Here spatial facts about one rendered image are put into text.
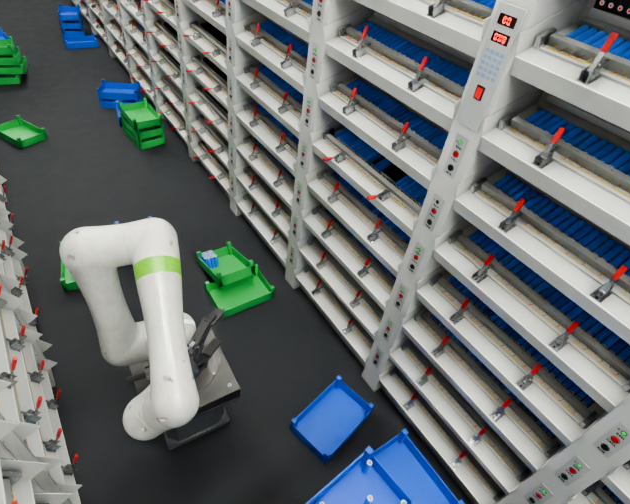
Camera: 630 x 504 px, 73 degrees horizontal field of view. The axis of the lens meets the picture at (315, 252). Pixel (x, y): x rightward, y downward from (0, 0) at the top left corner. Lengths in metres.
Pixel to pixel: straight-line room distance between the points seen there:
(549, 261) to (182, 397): 0.92
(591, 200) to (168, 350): 0.99
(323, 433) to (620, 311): 1.22
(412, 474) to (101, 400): 1.27
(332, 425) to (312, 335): 0.46
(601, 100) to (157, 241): 1.03
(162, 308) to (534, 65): 1.00
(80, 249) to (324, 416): 1.22
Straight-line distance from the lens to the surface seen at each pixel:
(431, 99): 1.31
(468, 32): 1.22
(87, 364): 2.18
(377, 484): 1.46
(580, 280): 1.19
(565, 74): 1.09
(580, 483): 1.49
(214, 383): 1.62
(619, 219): 1.07
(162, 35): 3.48
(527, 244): 1.21
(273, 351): 2.10
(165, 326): 1.09
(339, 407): 1.99
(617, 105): 1.04
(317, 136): 1.79
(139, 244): 1.18
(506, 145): 1.18
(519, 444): 1.57
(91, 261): 1.21
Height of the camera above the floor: 1.75
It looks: 43 degrees down
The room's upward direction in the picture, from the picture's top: 9 degrees clockwise
